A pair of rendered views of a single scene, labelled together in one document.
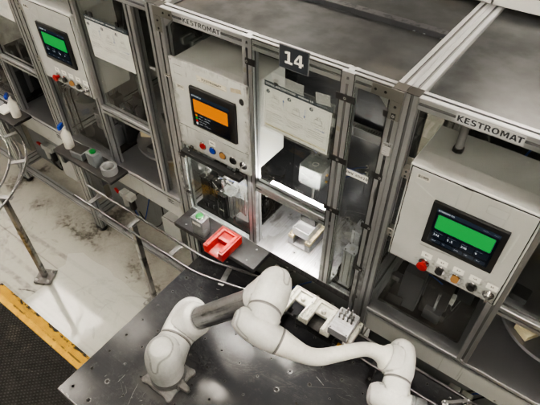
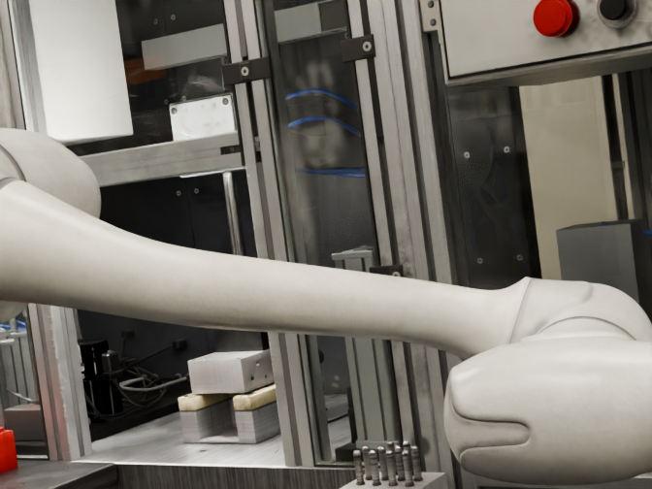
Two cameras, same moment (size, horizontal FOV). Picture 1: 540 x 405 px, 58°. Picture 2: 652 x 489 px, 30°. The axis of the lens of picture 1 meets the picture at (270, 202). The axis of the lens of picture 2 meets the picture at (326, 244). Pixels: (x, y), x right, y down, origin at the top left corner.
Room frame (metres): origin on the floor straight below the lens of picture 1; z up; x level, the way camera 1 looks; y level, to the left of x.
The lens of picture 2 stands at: (-0.12, -0.23, 1.26)
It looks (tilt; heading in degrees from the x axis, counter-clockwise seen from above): 3 degrees down; 357
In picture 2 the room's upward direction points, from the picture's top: 7 degrees counter-clockwise
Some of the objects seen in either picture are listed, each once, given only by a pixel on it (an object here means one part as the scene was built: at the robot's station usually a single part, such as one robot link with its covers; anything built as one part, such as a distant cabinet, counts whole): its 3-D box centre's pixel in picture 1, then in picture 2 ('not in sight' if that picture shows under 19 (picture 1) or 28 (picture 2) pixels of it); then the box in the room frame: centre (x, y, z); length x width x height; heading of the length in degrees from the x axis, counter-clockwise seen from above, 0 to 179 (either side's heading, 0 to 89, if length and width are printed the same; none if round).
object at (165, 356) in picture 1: (164, 357); not in sight; (1.03, 0.46, 0.85); 0.18 x 0.16 x 0.22; 161
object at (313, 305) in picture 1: (321, 319); not in sight; (1.22, -0.24, 0.84); 0.36 x 0.14 x 0.10; 54
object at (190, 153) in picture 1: (211, 161); not in sight; (1.73, 0.27, 1.37); 0.36 x 0.04 x 0.04; 54
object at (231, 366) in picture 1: (259, 394); not in sight; (0.95, 0.05, 0.66); 1.50 x 1.06 x 0.04; 54
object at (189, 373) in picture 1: (171, 376); not in sight; (1.01, 0.45, 0.71); 0.22 x 0.18 x 0.06; 54
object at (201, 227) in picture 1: (202, 222); not in sight; (1.71, 0.35, 0.97); 0.08 x 0.08 x 0.12; 54
